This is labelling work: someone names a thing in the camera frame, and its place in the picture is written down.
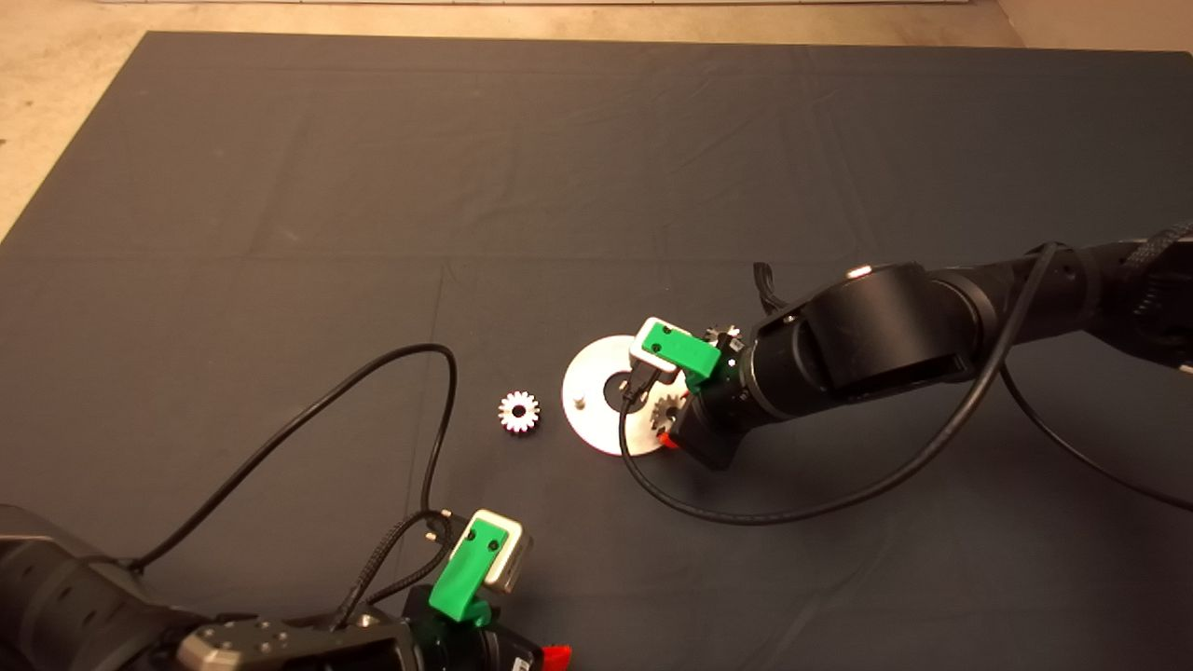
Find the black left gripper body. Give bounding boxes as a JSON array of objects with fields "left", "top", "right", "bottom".
[{"left": 405, "top": 587, "right": 546, "bottom": 671}]

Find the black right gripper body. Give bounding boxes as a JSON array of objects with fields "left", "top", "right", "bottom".
[{"left": 671, "top": 359, "right": 761, "bottom": 470}]

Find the round metal carrier plate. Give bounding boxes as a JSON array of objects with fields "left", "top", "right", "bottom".
[{"left": 561, "top": 334, "right": 681, "bottom": 458}]

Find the bright steel planetary gear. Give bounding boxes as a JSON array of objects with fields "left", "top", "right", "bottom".
[{"left": 498, "top": 390, "right": 541, "bottom": 435}]

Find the dark grey table cloth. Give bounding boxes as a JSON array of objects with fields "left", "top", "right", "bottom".
[{"left": 0, "top": 33, "right": 1193, "bottom": 671}]

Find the green right camera mount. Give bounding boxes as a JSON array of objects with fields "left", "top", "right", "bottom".
[{"left": 641, "top": 320, "right": 734, "bottom": 393}]

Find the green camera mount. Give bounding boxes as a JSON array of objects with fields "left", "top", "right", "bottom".
[
  {"left": 429, "top": 520, "right": 510, "bottom": 627},
  {"left": 641, "top": 320, "right": 734, "bottom": 393}
]

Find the green left camera mount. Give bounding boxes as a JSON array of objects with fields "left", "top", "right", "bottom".
[{"left": 429, "top": 520, "right": 510, "bottom": 627}]

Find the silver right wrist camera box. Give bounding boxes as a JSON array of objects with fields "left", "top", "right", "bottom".
[{"left": 629, "top": 317, "right": 691, "bottom": 383}]

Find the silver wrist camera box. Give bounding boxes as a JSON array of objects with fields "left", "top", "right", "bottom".
[
  {"left": 629, "top": 317, "right": 691, "bottom": 383},
  {"left": 447, "top": 509, "right": 532, "bottom": 596}
]

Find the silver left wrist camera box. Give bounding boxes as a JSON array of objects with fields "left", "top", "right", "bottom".
[{"left": 447, "top": 509, "right": 532, "bottom": 596}]

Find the braided black left arm cable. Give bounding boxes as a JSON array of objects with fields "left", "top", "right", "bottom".
[{"left": 334, "top": 508, "right": 458, "bottom": 630}]

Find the smooth black left camera cable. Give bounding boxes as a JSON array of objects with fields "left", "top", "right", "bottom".
[{"left": 126, "top": 343, "right": 458, "bottom": 571}]

